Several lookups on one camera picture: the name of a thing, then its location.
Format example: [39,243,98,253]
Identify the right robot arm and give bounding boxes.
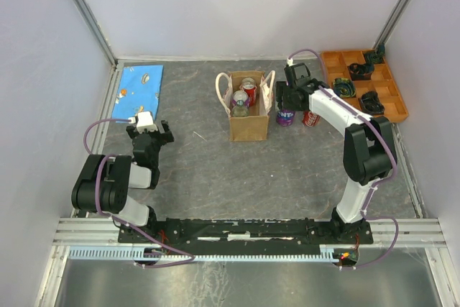
[276,59,397,243]

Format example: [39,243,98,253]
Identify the red coke can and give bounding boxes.
[302,111,321,127]
[240,77,257,106]

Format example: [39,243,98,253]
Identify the green rolled tie corner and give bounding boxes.
[363,43,386,65]

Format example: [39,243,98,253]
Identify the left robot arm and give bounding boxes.
[71,120,174,242]

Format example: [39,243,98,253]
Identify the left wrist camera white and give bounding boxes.
[129,111,158,133]

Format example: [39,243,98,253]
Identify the purple fanta can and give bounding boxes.
[276,109,295,127]
[231,90,250,108]

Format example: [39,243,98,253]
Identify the aluminium frame rail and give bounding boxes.
[52,218,446,249]

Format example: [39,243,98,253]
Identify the brown canvas tote bag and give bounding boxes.
[215,70,276,142]

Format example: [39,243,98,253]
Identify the blue yellow rolled tie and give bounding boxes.
[332,78,357,98]

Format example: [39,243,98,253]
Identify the clear green glass bottle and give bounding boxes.
[231,104,249,117]

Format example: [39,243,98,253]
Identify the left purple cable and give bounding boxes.
[83,117,197,270]

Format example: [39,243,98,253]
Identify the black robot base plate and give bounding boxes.
[141,219,374,256]

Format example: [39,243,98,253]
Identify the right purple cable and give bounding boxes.
[288,48,400,271]

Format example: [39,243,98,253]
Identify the purple cable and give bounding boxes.
[83,117,197,270]
[288,48,400,271]

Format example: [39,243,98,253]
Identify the black rolled belt lower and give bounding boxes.
[359,91,385,115]

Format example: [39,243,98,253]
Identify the blue patterned cloth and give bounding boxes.
[111,65,164,119]

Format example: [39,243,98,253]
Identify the orange compartment tray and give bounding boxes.
[321,50,409,123]

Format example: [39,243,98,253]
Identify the blue slotted cable duct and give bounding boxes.
[68,246,342,261]

